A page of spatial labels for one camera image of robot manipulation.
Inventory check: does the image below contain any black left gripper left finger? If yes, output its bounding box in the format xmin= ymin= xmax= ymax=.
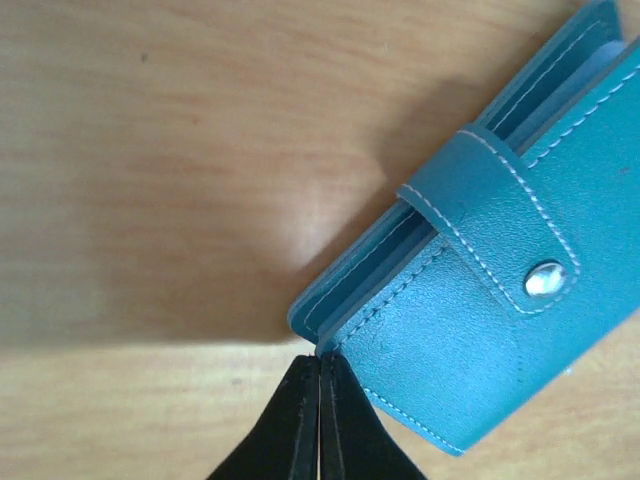
xmin=208 ymin=355 xmax=320 ymax=480

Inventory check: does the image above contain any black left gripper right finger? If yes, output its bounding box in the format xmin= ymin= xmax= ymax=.
xmin=319 ymin=353 xmax=412 ymax=479

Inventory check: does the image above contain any teal leather card holder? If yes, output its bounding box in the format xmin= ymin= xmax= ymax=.
xmin=288 ymin=1 xmax=639 ymax=456

